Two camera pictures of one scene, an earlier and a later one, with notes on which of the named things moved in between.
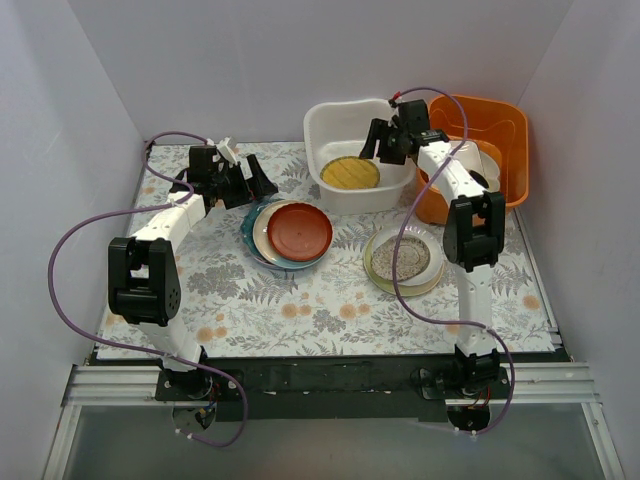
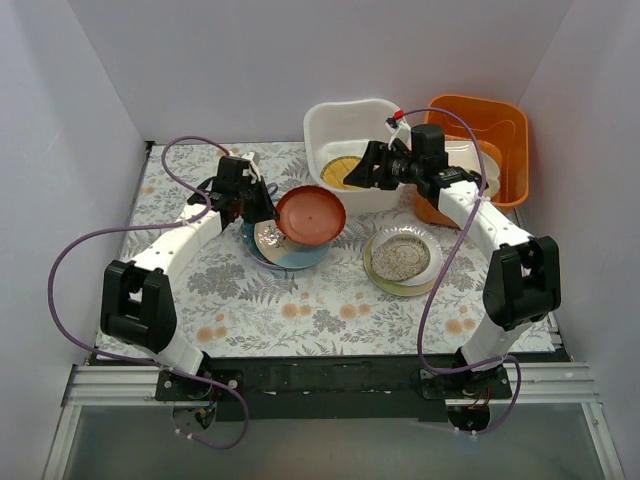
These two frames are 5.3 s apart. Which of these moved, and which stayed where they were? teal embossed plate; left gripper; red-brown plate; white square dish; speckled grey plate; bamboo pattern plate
Moved: left gripper; red-brown plate
Stayed: teal embossed plate; white square dish; bamboo pattern plate; speckled grey plate
